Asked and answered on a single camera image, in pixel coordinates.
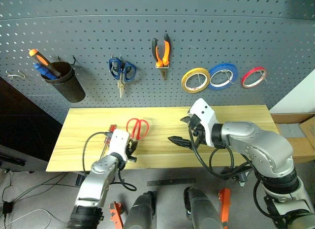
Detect orange black floor bracket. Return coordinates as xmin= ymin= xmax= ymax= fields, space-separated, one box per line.
xmin=218 ymin=188 xmax=232 ymax=229
xmin=108 ymin=201 xmax=124 ymax=229

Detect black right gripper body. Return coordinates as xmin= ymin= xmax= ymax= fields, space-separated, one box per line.
xmin=188 ymin=114 xmax=207 ymax=149

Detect red clear handled screwdriver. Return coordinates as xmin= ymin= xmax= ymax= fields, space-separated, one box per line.
xmin=100 ymin=125 xmax=117 ymax=159

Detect grey black equipment case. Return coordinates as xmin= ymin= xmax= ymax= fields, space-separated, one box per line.
xmin=0 ymin=144 xmax=49 ymax=173

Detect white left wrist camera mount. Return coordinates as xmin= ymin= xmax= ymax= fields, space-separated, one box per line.
xmin=107 ymin=129 xmax=131 ymax=162

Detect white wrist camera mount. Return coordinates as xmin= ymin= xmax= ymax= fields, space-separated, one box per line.
xmin=187 ymin=98 xmax=220 ymax=148
xmin=107 ymin=129 xmax=131 ymax=162

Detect yellow tape roll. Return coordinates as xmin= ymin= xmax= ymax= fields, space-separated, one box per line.
xmin=181 ymin=67 xmax=211 ymax=94

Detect red tape roll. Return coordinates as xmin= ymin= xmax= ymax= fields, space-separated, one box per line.
xmin=241 ymin=66 xmax=268 ymax=89

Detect black power adapter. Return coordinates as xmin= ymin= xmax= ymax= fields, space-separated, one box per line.
xmin=2 ymin=201 xmax=13 ymax=215

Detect white floor cable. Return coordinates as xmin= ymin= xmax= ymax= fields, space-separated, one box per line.
xmin=4 ymin=208 xmax=71 ymax=229

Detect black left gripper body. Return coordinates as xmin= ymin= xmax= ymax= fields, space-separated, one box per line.
xmin=126 ymin=146 xmax=138 ymax=164

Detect blue handled screwdriver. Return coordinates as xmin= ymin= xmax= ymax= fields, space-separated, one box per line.
xmin=33 ymin=63 xmax=58 ymax=80

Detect red handled scissors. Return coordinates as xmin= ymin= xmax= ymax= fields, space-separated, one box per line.
xmin=126 ymin=118 xmax=150 ymax=141

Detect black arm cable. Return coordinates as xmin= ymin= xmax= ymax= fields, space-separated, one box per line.
xmin=188 ymin=127 xmax=254 ymax=180
xmin=82 ymin=131 xmax=137 ymax=192

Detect blue tape roll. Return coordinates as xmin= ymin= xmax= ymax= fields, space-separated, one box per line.
xmin=208 ymin=63 xmax=239 ymax=91

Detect black pegboard cup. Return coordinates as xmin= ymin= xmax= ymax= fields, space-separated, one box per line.
xmin=40 ymin=61 xmax=86 ymax=103

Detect silver wire pegboard hook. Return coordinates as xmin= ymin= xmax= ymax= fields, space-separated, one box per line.
xmin=5 ymin=70 xmax=26 ymax=79

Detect dark cabinet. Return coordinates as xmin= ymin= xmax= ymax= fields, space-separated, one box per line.
xmin=0 ymin=75 xmax=63 ymax=163

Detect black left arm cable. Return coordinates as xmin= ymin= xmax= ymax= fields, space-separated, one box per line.
xmin=82 ymin=131 xmax=137 ymax=192

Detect dark rounded robot leg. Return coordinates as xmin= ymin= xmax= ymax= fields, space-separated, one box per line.
xmin=123 ymin=191 xmax=158 ymax=229
xmin=183 ymin=186 xmax=224 ymax=229

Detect grey table clamp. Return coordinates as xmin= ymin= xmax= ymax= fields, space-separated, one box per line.
xmin=237 ymin=170 xmax=250 ymax=187

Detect black flat floor strip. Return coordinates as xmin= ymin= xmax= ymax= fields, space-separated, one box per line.
xmin=147 ymin=178 xmax=197 ymax=187

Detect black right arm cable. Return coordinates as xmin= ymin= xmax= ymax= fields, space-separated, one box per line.
xmin=188 ymin=127 xmax=254 ymax=180

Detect orange black handled screwdriver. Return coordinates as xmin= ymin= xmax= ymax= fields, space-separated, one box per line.
xmin=29 ymin=48 xmax=62 ymax=79

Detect brown cardboard box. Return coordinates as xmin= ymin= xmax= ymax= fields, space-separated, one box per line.
xmin=270 ymin=112 xmax=315 ymax=164

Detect grey metal pegboard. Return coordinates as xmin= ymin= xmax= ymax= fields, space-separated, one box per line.
xmin=0 ymin=0 xmax=315 ymax=125

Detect blue handled scissors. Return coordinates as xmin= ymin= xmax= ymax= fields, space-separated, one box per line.
xmin=108 ymin=57 xmax=137 ymax=99

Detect orange black pliers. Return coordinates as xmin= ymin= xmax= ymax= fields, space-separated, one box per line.
xmin=152 ymin=33 xmax=171 ymax=81

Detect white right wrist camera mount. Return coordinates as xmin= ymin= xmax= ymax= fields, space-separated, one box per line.
xmin=187 ymin=98 xmax=220 ymax=148

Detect light wooden table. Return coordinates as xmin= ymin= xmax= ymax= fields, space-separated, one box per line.
xmin=45 ymin=105 xmax=280 ymax=172

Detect black floor cable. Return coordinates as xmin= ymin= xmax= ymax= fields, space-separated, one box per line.
xmin=1 ymin=172 xmax=80 ymax=205

